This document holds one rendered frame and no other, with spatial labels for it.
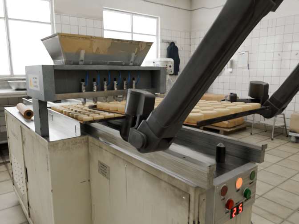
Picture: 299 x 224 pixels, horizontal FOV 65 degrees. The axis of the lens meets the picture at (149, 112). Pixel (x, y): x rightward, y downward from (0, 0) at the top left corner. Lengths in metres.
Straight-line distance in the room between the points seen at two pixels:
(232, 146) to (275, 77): 4.14
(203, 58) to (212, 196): 0.42
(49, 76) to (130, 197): 0.61
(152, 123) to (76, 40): 0.79
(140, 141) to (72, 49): 0.80
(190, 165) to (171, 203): 0.16
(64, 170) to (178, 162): 0.66
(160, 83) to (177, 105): 0.98
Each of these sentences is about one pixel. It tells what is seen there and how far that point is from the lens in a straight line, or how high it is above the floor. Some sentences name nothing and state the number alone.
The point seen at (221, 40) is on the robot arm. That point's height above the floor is 1.20.
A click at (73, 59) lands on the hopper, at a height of 1.21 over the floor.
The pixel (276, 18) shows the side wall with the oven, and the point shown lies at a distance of 5.14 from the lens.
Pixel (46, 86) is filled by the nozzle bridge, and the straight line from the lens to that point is 1.12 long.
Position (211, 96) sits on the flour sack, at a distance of 4.79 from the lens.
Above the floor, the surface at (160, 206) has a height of 0.72.
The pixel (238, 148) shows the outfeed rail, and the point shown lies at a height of 0.87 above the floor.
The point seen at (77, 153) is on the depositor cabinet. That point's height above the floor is 0.76.
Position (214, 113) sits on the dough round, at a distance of 0.67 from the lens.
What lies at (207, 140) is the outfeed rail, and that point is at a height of 0.87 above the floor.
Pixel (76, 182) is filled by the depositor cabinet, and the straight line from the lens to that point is 1.28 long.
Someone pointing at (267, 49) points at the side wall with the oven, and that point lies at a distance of 5.13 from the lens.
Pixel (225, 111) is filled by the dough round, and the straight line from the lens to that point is 0.72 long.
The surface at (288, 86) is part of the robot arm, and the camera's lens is 0.97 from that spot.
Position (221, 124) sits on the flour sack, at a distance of 4.57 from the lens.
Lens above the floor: 1.15
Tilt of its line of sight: 10 degrees down
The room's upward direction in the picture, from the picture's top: straight up
